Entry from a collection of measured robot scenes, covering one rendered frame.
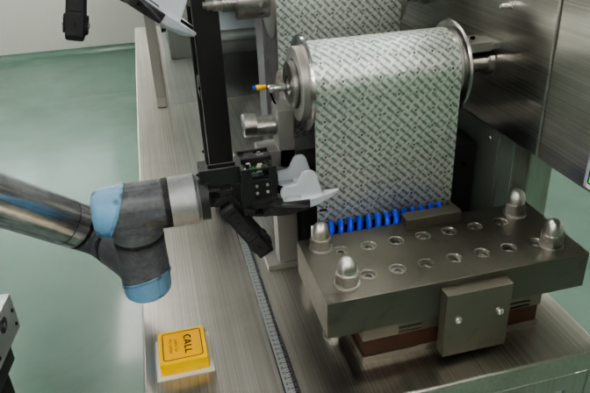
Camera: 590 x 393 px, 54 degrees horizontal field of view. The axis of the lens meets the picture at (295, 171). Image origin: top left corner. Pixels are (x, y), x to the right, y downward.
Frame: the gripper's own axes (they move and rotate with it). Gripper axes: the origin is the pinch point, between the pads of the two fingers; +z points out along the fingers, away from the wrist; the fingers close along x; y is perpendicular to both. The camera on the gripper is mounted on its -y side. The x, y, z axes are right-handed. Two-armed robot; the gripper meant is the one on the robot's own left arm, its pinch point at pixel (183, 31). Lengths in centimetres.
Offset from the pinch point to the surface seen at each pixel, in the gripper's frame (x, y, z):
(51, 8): 548, -130, -19
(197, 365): -21.5, -36.4, 23.8
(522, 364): -34, -8, 59
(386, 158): -8.3, 2.2, 35.7
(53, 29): 548, -148, -8
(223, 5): 21.5, 4.9, 7.3
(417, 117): -8.3, 10.2, 35.4
